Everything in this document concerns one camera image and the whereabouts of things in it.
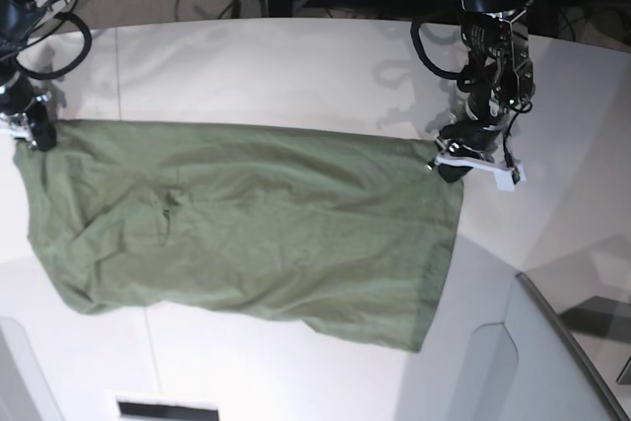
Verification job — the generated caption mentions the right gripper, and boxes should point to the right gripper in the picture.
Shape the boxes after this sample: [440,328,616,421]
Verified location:
[1,90,57,152]

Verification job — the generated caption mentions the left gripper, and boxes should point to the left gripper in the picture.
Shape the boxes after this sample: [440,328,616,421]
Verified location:
[436,100,511,183]

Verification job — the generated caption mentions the green t-shirt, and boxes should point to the green t-shirt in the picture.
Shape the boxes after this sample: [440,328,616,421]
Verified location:
[14,120,463,352]

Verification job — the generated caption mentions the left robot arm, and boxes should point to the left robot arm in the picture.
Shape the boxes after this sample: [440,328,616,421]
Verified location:
[410,0,535,191]

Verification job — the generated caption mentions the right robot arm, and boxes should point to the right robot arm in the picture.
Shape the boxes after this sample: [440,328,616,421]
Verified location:
[1,0,93,152]

